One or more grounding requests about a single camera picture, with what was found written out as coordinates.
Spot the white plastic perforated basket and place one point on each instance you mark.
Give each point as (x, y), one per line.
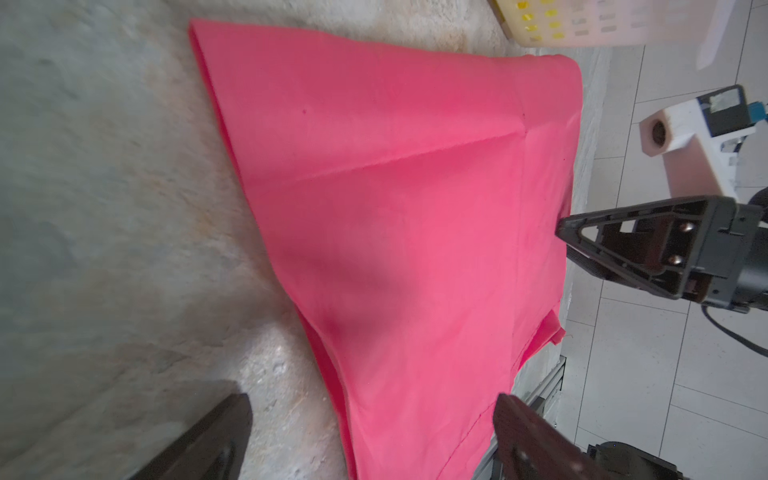
(611, 23)

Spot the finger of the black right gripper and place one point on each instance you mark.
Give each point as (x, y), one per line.
(656, 247)

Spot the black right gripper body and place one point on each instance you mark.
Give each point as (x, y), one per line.
(730, 271)

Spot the pink raincoat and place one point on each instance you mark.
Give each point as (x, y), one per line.
(408, 202)

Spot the aluminium front rail frame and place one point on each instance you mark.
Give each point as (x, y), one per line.
(538, 385)

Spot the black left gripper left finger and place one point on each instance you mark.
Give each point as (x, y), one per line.
(213, 448)

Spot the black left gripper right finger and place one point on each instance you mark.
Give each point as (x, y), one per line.
(530, 448)

